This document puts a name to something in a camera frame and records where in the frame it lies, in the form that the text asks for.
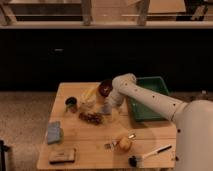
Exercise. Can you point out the clear plastic container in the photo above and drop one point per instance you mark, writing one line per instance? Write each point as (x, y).
(87, 104)

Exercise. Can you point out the brown wooden block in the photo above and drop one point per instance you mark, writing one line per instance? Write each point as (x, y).
(62, 156)

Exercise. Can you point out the dark green mug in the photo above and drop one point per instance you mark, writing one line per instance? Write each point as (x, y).
(71, 104)

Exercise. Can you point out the black and white brush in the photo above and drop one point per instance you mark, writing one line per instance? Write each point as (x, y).
(137, 160)

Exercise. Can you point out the small metal clip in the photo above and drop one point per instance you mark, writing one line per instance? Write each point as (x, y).
(109, 145)

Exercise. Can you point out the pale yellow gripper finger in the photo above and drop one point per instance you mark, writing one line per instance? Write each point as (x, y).
(114, 115)

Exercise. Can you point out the yellow banana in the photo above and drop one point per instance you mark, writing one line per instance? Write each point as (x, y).
(89, 94)

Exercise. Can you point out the bunch of brown grapes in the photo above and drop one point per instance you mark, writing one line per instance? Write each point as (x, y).
(92, 118)

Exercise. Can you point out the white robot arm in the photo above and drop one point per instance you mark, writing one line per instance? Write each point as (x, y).
(193, 121)

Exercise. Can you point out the dark red bowl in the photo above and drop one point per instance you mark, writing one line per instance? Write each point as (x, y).
(105, 87)

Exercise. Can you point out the green plastic tray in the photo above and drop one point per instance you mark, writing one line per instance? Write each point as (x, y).
(139, 109)

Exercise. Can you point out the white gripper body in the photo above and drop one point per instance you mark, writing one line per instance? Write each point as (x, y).
(115, 98)

